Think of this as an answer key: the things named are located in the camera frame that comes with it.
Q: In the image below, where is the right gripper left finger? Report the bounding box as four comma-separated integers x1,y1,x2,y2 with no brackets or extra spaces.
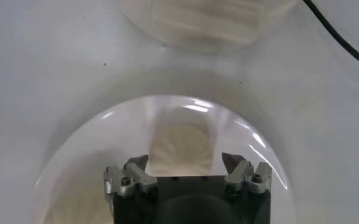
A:
103,154,158,201

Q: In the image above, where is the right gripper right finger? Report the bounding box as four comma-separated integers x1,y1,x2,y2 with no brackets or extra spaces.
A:
221,152,273,195

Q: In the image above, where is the black cooker power cable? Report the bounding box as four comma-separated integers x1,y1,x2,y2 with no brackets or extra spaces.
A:
302,0,359,74

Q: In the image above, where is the white steamed baozi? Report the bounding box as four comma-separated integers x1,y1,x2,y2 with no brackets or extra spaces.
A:
147,121,216,177

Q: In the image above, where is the white oval plate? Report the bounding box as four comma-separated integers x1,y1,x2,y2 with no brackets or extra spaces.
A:
34,94,297,224

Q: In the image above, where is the white electric cooker pot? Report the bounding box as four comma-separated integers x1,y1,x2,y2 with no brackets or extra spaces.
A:
112,0,299,55

